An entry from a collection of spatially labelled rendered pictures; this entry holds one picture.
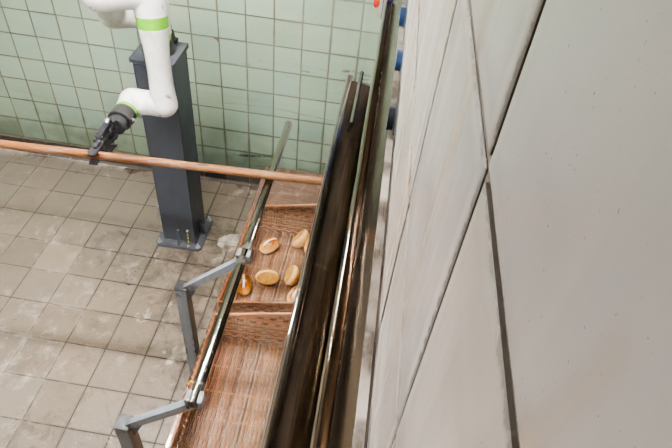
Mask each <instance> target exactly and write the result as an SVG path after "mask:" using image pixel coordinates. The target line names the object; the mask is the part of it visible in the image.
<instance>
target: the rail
mask: <svg viewBox="0 0 672 448"><path fill-rule="evenodd" d="M352 79H353V76H352V75H348V76H347V80H346V84H345V88H344V93H343V97H342V101H341V106H340V110H339V114H338V119H337V123H336V127H335V132H334V136H333V140H332V145H331V149H330V153H329V157H328V162H327V166H326V170H325V175H324V179H323V183H322V188H321V192H320V196H319V201H318V205H317V209H316V214H315V218H314V222H313V226H312V231H311V235H310V239H309V244H308V248H307V252H306V257H305V261H304V265H303V270H302V274H301V278H300V282H299V287H298V291H297V295H296V300H295V304H294V308H293V313H292V317H291V321H290V326H289V330H288V334H287V339H286V343H285V347H284V351H283V356H282V360H281V364H280V369H279V373H278V377H277V382H276V386H275V390H274V395H273V399H272V403H271V408H270V412H269V416H268V420H267V425H266V429H265V433H264V438H263V442H262V446H261V448H273V444H274V439H275V435H276V430H277V425H278V421H279V416H280V412H281V407H282V402H283V398H284V393H285V388H286V384H287V379H288V375H289V370H290V365H291V361H292V356H293V352H294V347H295V342H296V338H297V333H298V328H299V324H300V319H301V315H302V310H303V305H304V301H305V296H306V292H307V287H308V282H309V278H310V273H311V268H312V264H313V259H314V255H315V250H316V245H317V241H318V236H319V232H320V227H321V222H322V218H323V213H324V208H325V204H326V199H327V195H328V190H329V185H330V181H331V176H332V172H333V167H334V162H335V158H336V153H337V148H338V144H339V139H340V135H341V130H342V125H343V121H344V116H345V112H346V107H347V102H348V98H349V93H350V88H351V84H352Z"/></svg>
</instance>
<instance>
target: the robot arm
mask: <svg viewBox="0 0 672 448"><path fill-rule="evenodd" d="M82 1H83V3H84V4H85V6H86V7H87V8H89V9H90V10H91V11H93V12H96V14H97V17H98V19H99V21H100V22H101V23H102V24H103V25H104V26H106V27H108V28H111V29H124V28H137V30H138V34H139V37H140V41H141V45H142V53H143V54H144V58H145V63H146V68H147V75H148V83H149V89H150V90H143V89H138V88H127V89H125V90H124V91H122V93H121V94H120V96H119V99H118V102H117V103H116V105H115V106H114V107H113V109H112V110H111V111H110V113H109V114H108V116H107V117H108V118H104V121H103V123H102V125H101V126H100V128H99V129H98V131H97V133H96V134H95V138H96V139H93V142H95V143H94V144H93V146H92V147H91V149H90V150H89V151H88V153H87V154H86V155H87V156H89V157H95V156H96V155H97V153H98V152H99V151H103V152H112V151H113V150H114V149H115V148H116V147H117V146H118V144H116V140H117V138H118V136H119V135H121V134H123V133H124V132H125V130H128V129H129V128H130V127H131V126H132V125H133V123H134V122H135V121H138V119H136V118H137V117H138V116H139V115H150V116H157V117H163V118H167V117H170V116H172V115H174V114H175V113H176V111H177V109H178V100H177V97H176V93H175V88H174V83H173V77H172V70H171V61H170V56H172V55H173V54H174V53H175V52H176V46H175V44H177V43H178V42H179V41H178V40H179V39H178V37H175V33H174V30H173V29H171V28H172V25H171V21H170V13H169V5H168V1H167V0H82ZM99 134H101V135H99ZM103 142H104V143H103ZM101 143H103V144H101Z"/></svg>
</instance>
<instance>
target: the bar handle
mask: <svg viewBox="0 0 672 448"><path fill-rule="evenodd" d="M363 76H364V72H363V71H360V73H359V78H358V83H357V88H356V90H355V93H354V96H353V99H354V103H353V108H352V113H351V118H350V121H349V124H348V126H347V129H346V131H348V132H351V130H352V127H353V126H354V123H355V118H356V113H357V108H358V102H359V97H360V92H361V87H362V81H363Z"/></svg>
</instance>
